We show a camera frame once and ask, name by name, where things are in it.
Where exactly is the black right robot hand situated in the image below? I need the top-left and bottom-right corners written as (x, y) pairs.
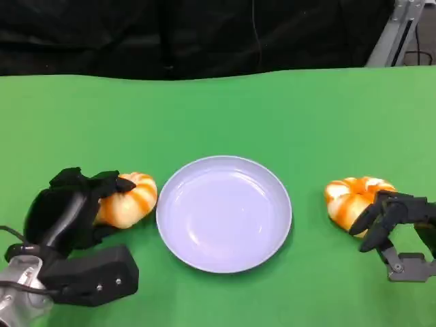
top-left (349, 189), bottom-right (436, 283)

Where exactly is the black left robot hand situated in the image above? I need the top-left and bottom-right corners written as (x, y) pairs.
top-left (25, 166), bottom-right (138, 259)

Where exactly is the orange white toy bread roll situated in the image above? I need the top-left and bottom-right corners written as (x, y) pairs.
top-left (325, 176), bottom-right (398, 238)
top-left (93, 172), bottom-right (158, 230)

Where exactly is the lilac plate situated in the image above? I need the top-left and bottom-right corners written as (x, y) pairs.
top-left (155, 155), bottom-right (293, 274)

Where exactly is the green table cloth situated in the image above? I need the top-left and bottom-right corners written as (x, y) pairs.
top-left (0, 66), bottom-right (436, 327)

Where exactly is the black curtain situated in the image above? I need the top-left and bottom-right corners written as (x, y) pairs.
top-left (0, 0), bottom-right (396, 81)

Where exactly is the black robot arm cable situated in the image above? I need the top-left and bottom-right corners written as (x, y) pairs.
top-left (0, 225), bottom-right (30, 248)

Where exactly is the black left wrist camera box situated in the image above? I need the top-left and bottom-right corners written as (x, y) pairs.
top-left (40, 245), bottom-right (140, 307)

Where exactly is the black floor cable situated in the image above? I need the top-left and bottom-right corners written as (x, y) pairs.
top-left (405, 20), bottom-right (434, 65)

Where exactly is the aluminium frame post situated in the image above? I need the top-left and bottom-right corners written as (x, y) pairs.
top-left (364, 0), bottom-right (426, 67)

